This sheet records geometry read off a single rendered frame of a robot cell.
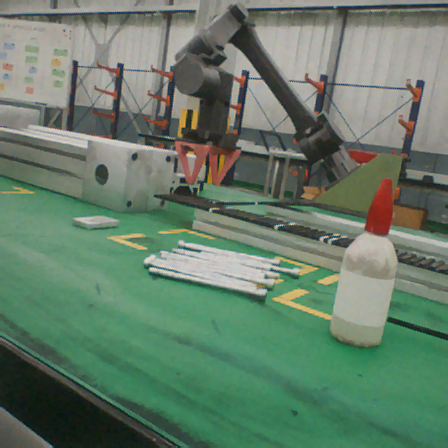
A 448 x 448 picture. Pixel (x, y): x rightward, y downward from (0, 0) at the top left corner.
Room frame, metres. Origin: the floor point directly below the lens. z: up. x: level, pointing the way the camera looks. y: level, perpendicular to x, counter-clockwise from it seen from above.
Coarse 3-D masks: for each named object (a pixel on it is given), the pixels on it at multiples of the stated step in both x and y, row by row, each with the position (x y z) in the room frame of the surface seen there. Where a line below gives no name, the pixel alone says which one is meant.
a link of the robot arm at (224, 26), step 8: (232, 8) 1.23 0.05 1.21; (240, 8) 1.23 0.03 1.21; (224, 16) 1.19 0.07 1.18; (232, 16) 1.23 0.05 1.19; (240, 16) 1.23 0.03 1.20; (208, 24) 1.09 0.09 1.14; (216, 24) 1.09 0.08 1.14; (224, 24) 1.14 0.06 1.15; (232, 24) 1.20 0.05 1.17; (200, 32) 0.91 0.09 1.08; (216, 32) 1.04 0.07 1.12; (224, 32) 1.10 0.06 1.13; (232, 32) 1.16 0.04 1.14; (192, 40) 0.91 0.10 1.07; (200, 40) 0.90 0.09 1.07; (224, 40) 1.06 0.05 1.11; (184, 48) 0.92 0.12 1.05; (192, 48) 0.91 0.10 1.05; (200, 48) 0.90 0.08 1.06; (208, 48) 0.90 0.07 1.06; (176, 56) 0.92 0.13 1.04
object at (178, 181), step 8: (32, 128) 1.15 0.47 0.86; (40, 128) 1.16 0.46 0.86; (48, 128) 1.24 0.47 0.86; (64, 136) 1.08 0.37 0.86; (72, 136) 1.06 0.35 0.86; (80, 136) 1.06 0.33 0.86; (88, 136) 1.14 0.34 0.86; (176, 152) 0.99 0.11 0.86; (176, 160) 0.92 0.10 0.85; (192, 160) 0.96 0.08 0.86; (176, 168) 0.92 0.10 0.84; (192, 168) 0.96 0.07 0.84; (176, 176) 0.92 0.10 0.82; (184, 176) 0.94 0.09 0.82; (200, 176) 0.98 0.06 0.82; (176, 184) 0.92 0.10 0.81; (184, 184) 0.94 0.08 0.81; (184, 192) 0.97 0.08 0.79; (192, 192) 0.96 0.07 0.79
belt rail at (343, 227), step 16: (272, 208) 0.80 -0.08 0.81; (288, 208) 0.80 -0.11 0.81; (304, 224) 0.77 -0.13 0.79; (320, 224) 0.75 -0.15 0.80; (336, 224) 0.74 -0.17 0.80; (352, 224) 0.72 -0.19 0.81; (400, 240) 0.68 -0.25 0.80; (416, 240) 0.67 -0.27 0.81; (432, 240) 0.68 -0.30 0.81; (432, 256) 0.66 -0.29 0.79
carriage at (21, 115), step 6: (0, 108) 0.96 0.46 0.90; (6, 108) 0.97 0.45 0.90; (12, 108) 0.98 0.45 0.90; (18, 108) 0.99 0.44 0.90; (0, 114) 0.96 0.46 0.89; (6, 114) 0.97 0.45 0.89; (12, 114) 0.98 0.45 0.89; (18, 114) 0.99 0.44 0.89; (24, 114) 1.00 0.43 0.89; (0, 120) 0.96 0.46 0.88; (6, 120) 0.97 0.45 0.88; (12, 120) 0.98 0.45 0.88; (18, 120) 0.99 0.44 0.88; (24, 120) 1.00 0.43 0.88; (0, 126) 0.97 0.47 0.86; (6, 126) 0.97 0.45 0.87; (12, 126) 0.98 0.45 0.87; (18, 126) 0.99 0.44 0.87; (24, 126) 1.00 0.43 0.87
